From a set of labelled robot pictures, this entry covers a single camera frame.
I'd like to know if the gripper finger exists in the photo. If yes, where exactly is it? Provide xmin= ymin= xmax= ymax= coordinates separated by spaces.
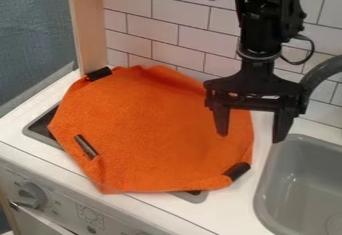
xmin=271 ymin=109 xmax=300 ymax=144
xmin=211 ymin=105 xmax=233 ymax=137

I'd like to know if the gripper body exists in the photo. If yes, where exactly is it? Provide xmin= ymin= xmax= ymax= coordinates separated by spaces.
xmin=203 ymin=58 xmax=310 ymax=115

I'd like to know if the orange cloth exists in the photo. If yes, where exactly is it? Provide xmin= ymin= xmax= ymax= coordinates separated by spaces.
xmin=46 ymin=65 xmax=256 ymax=195

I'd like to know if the toy sink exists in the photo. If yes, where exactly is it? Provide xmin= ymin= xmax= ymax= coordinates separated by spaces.
xmin=252 ymin=133 xmax=342 ymax=235

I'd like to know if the tap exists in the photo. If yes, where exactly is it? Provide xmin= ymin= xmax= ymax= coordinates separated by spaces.
xmin=297 ymin=54 xmax=342 ymax=97

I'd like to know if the washing machine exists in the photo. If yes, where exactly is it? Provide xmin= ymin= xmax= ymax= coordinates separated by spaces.
xmin=0 ymin=68 xmax=212 ymax=235

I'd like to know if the wooden post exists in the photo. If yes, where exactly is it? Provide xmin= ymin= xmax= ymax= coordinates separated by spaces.
xmin=64 ymin=0 xmax=110 ymax=77

